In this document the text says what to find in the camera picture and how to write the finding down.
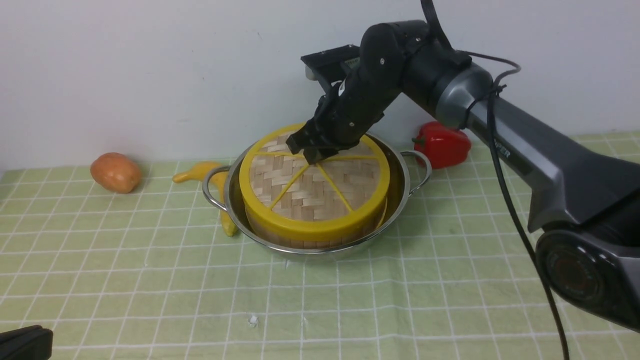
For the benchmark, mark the woven bamboo steamer lid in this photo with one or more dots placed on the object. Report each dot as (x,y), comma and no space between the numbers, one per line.
(270,172)

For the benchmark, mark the red bell pepper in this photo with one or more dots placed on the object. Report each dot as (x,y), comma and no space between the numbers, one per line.
(443,147)

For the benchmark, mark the bamboo steamer basket yellow rim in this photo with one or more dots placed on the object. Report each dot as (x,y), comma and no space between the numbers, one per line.
(315,227)

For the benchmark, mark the yellow banana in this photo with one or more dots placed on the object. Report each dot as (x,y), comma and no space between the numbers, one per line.
(198,173)

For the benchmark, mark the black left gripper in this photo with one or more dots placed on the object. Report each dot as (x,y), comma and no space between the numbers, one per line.
(28,343)

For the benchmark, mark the stainless steel pot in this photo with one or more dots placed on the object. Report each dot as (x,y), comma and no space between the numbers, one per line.
(231,204)

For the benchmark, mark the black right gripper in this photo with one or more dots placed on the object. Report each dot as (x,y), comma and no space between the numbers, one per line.
(360,83)

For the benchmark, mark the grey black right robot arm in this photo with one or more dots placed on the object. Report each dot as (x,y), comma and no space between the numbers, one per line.
(585,203)

